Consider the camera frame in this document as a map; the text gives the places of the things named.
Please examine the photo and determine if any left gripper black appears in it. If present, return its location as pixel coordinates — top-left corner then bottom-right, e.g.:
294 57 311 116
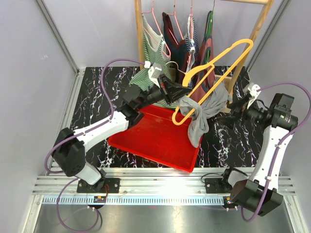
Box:
137 74 192 110

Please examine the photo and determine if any red tank top grey trim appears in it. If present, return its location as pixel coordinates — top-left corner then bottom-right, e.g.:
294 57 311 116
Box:
191 11 215 102

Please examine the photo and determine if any yellow plastic hanger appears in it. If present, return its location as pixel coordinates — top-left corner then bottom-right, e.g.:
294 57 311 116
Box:
172 38 254 126

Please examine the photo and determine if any green plastic hanger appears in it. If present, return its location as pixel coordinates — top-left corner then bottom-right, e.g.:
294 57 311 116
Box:
206 1 215 62

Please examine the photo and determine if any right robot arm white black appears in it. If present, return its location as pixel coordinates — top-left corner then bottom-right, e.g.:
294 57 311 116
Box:
219 93 298 216

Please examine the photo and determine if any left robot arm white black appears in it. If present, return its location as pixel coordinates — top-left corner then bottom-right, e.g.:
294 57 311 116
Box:
50 75 191 193

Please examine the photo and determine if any navy maroon tank top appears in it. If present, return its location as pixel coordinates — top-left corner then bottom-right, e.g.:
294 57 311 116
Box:
162 12 190 72

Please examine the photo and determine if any green white striped tank top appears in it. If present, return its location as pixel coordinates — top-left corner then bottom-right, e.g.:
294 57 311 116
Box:
128 13 179 110

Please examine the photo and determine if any blue white striped tank top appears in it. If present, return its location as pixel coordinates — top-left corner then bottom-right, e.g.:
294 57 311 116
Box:
184 15 199 72

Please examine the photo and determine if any red plastic tray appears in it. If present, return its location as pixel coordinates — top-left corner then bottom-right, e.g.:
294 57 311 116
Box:
108 105 199 173

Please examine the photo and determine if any wooden clothes rack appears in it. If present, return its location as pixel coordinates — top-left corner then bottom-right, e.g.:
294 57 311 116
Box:
134 0 275 114

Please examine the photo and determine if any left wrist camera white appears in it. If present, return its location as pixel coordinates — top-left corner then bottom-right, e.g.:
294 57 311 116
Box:
144 61 162 86

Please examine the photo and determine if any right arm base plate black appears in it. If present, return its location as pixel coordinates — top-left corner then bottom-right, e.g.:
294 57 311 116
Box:
203 178 232 194

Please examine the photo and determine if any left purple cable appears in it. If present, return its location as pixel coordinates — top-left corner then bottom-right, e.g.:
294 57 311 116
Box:
45 57 146 231

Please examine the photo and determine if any pink wire hanger middle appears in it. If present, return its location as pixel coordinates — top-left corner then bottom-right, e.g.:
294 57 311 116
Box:
167 0 184 40

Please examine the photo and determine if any pink wire hanger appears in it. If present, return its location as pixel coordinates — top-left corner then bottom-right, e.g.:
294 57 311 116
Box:
167 0 184 40
186 1 195 71
141 0 172 57

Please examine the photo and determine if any pink wire hanger right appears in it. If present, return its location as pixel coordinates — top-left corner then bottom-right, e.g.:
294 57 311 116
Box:
186 1 195 71

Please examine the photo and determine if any pink wire hanger left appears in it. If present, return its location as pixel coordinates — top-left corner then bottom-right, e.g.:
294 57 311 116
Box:
141 0 172 57

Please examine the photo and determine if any aluminium frame rail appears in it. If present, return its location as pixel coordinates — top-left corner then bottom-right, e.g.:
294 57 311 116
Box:
23 67 302 233

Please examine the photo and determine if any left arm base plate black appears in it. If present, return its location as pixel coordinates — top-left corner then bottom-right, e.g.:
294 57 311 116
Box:
77 178 121 194

